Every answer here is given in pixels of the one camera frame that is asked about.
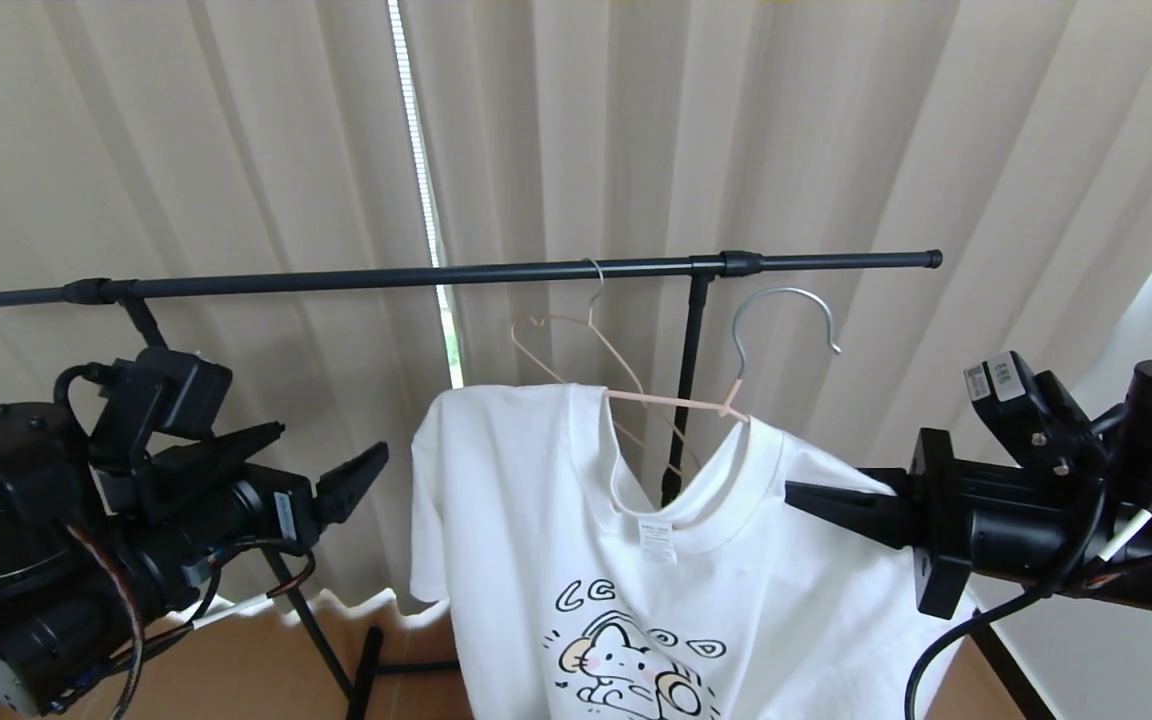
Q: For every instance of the pink clothes hanger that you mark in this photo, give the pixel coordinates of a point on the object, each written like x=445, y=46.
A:
x=736, y=340
x=561, y=320

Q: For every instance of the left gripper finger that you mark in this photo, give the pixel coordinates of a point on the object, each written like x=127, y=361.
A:
x=226, y=452
x=351, y=480

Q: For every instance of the white printed t-shirt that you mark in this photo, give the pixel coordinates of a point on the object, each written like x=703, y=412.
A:
x=536, y=520

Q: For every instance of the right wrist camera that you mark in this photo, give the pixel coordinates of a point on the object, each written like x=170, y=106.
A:
x=1026, y=410

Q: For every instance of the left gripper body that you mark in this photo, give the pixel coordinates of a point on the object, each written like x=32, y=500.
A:
x=216, y=530

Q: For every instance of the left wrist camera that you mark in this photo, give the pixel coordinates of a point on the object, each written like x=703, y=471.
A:
x=166, y=400

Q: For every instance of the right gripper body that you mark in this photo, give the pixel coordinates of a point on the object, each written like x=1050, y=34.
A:
x=1016, y=530

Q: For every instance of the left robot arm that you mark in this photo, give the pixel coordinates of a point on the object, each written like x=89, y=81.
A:
x=6, y=520

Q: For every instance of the black clothes rack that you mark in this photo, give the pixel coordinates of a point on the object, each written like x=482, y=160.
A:
x=336, y=278

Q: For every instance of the beige curtain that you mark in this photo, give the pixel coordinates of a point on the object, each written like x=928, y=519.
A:
x=186, y=120

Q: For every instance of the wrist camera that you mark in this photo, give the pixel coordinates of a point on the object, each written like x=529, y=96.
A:
x=166, y=400
x=1026, y=410

